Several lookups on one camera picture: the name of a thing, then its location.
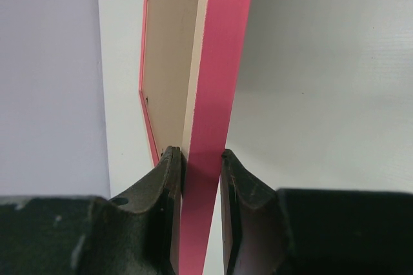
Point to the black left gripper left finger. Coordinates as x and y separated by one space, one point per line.
135 232

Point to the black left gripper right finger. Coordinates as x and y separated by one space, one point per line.
311 231

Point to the pink picture frame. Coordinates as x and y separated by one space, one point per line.
190 57

